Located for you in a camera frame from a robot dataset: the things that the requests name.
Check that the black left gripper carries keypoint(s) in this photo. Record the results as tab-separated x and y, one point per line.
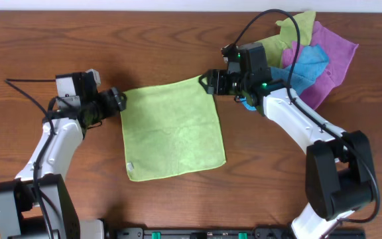
117	100

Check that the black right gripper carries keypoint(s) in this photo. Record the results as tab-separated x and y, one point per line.
213	82

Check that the light green microfiber cloth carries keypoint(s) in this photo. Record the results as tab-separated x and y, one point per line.
170	130

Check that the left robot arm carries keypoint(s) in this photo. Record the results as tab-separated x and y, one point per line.
36	203

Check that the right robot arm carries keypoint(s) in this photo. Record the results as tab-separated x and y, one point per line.
340	176

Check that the olive green microfiber cloth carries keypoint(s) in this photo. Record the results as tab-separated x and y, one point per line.
275	45

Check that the blue microfiber cloth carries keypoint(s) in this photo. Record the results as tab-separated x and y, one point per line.
311	62

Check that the purple microfiber cloth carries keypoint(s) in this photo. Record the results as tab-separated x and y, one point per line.
340	52

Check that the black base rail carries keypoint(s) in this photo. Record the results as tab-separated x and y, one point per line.
258	233

